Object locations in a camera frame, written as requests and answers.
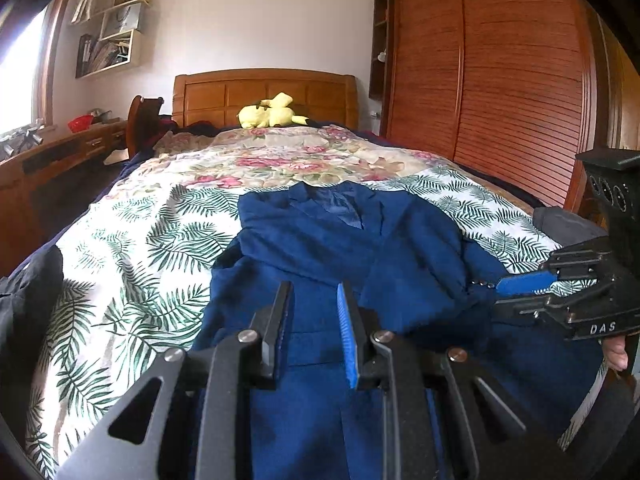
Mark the person's right hand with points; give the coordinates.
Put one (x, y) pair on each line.
(617, 352)

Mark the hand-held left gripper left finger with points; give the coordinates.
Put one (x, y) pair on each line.
(281, 332)

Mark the yellow plush toy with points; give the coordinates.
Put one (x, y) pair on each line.
(265, 115)

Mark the white wall shelf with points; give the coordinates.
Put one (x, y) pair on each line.
(120, 30)

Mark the wooden door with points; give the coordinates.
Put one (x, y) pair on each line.
(627, 90)

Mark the black garment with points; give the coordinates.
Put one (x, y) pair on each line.
(27, 310)

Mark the navy blue suit jacket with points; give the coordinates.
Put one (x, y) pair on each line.
(320, 250)

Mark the wooden headboard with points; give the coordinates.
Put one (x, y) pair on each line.
(210, 97)

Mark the window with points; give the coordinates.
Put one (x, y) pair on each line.
(22, 75)

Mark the red bowl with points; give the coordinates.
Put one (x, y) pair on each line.
(81, 123)

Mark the floral quilt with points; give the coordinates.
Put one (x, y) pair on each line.
(260, 160)

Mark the wooden wardrobe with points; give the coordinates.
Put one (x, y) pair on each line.
(500, 75)

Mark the dark cloth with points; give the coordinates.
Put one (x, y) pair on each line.
(202, 129)

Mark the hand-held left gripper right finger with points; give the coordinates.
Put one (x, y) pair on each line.
(348, 340)

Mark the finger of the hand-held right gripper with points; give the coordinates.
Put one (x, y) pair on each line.
(550, 305)
(525, 282)

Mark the metal tripod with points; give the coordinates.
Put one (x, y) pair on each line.
(20, 137)

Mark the leaf print bed sheet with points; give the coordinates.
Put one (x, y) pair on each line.
(150, 260)

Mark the wooden chair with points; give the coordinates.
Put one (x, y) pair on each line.
(142, 125)

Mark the grey garment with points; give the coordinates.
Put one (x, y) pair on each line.
(570, 227)

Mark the wooden desk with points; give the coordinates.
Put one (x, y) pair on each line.
(40, 180)

